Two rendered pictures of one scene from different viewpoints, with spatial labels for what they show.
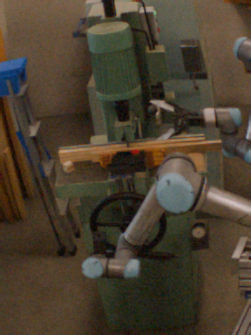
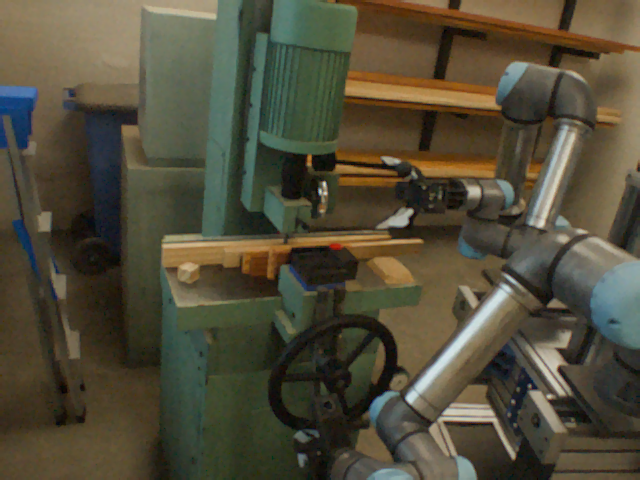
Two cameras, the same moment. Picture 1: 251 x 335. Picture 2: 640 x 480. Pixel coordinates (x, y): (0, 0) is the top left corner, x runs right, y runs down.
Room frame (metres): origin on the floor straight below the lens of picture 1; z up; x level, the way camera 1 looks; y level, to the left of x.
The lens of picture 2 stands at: (1.56, 0.62, 1.49)
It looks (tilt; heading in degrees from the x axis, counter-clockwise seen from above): 23 degrees down; 324
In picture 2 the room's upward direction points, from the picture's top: 9 degrees clockwise
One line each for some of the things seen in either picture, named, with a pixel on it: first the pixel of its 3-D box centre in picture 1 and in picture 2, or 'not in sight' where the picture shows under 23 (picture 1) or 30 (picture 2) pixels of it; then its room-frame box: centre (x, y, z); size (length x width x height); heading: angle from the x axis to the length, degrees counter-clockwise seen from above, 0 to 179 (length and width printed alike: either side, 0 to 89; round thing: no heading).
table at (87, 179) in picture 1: (132, 178); (301, 293); (2.49, -0.02, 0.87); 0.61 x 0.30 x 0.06; 81
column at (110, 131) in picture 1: (125, 72); (256, 129); (2.89, -0.07, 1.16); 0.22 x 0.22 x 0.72; 81
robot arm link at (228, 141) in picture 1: (233, 142); (483, 236); (2.34, -0.42, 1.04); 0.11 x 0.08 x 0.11; 26
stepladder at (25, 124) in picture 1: (35, 157); (37, 268); (3.35, 0.46, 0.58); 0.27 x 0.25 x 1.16; 80
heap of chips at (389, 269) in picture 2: (193, 160); (390, 266); (2.48, -0.27, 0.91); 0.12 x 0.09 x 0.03; 171
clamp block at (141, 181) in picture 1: (129, 180); (318, 295); (2.41, -0.01, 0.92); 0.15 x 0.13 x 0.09; 81
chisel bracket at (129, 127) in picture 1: (125, 126); (286, 211); (2.62, -0.03, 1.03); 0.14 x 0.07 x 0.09; 171
